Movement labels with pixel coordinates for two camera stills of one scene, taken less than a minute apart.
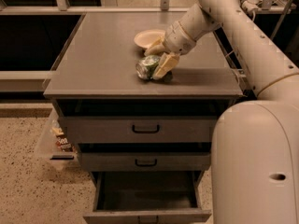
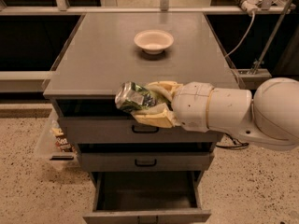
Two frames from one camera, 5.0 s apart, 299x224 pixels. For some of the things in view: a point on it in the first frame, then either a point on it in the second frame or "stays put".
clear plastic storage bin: x=54 y=145 stays put
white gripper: x=177 y=39 to x=191 y=105
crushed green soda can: x=146 y=67 to x=131 y=96
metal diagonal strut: x=285 y=9 stays put
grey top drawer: x=141 y=129 stays put
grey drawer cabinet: x=121 y=123 stays put
